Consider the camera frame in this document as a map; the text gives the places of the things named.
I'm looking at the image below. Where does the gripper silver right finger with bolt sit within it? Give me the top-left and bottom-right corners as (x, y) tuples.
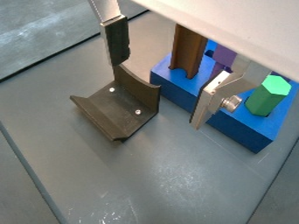
(189, 54), (271, 130)

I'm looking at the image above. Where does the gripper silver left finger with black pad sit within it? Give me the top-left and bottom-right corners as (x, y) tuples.
(88, 0), (129, 67)

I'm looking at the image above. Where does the blue peg board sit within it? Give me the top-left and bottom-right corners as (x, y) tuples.
(149, 41), (299, 152)

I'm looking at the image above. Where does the green hexagon block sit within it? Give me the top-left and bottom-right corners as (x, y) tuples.
(245, 75), (291, 116)

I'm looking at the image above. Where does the purple heart block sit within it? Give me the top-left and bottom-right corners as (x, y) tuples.
(209, 45), (237, 78)

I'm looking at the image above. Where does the brown arch block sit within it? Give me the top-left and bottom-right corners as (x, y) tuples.
(169, 24), (208, 79)

